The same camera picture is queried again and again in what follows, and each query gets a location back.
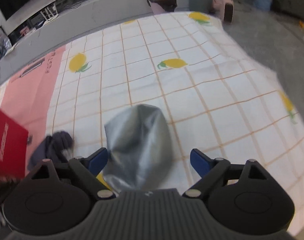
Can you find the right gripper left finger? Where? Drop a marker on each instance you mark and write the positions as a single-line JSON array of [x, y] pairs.
[[97, 161]]

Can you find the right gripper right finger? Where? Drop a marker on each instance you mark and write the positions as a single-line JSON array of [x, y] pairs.
[[200, 162]]

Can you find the dark navy cloth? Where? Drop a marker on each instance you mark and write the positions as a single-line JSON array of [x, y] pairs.
[[57, 147]]

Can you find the silver grey fabric pouch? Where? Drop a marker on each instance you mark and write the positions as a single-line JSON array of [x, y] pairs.
[[140, 149]]

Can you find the lemon print checkered tablecloth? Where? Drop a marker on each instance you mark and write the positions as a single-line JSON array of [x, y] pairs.
[[213, 96]]

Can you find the red lidded clear box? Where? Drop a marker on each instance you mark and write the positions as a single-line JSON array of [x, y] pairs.
[[13, 147]]

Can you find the pink paper sheet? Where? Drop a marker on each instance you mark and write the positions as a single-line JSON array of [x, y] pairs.
[[27, 97]]

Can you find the white wifi router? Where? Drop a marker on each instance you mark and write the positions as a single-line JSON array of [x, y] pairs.
[[49, 13]]

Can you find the pink waste bin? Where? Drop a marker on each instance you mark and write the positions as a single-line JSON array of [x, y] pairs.
[[162, 6]]

